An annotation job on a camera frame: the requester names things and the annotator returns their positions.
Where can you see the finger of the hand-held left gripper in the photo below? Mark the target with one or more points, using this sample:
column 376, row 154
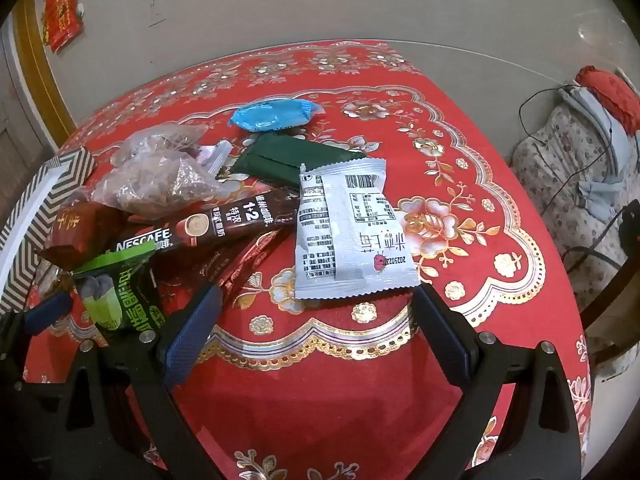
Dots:
column 46, row 310

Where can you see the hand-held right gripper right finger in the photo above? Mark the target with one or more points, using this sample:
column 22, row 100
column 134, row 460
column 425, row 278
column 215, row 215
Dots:
column 445, row 340

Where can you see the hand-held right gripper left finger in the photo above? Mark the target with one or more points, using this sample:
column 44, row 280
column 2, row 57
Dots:
column 192, row 340

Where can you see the bright green snack packet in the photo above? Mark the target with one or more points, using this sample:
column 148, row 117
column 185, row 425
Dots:
column 122, row 285

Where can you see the brown and red snack packet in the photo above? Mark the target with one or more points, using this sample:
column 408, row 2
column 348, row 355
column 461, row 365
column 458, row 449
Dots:
column 82, row 232

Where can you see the brown coffee stick packet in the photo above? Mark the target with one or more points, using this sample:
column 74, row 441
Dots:
column 225, row 220

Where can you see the white snack packet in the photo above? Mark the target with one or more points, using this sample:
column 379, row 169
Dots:
column 350, row 255

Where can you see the chevron striped white box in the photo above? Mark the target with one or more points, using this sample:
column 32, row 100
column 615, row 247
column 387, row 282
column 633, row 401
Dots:
column 65, row 180

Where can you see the large clear bag of nuts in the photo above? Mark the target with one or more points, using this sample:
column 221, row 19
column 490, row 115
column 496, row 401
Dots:
column 160, row 185

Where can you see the small clear bag of nuts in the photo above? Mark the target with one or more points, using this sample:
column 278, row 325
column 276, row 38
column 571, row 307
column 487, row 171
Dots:
column 155, row 140

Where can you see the dark green snack packet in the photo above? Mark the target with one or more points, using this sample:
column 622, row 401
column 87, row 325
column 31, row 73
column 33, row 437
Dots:
column 285, row 160

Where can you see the blue snack packet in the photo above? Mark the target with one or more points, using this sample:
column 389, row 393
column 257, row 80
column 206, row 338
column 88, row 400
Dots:
column 272, row 116

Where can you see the red floral tablecloth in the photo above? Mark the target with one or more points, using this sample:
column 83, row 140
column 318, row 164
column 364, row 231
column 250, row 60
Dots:
column 325, row 400

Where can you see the small empty zip bag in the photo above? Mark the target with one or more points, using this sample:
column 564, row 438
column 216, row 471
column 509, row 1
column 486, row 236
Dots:
column 217, row 155

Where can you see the grey garment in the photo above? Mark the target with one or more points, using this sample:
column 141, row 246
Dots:
column 595, row 115

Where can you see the red cushion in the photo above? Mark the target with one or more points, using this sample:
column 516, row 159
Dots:
column 610, row 92

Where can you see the yellow door frame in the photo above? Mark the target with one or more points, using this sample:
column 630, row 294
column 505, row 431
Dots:
column 35, row 50

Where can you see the red wall poster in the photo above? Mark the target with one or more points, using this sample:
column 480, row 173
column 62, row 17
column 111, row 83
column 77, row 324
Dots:
column 62, row 10

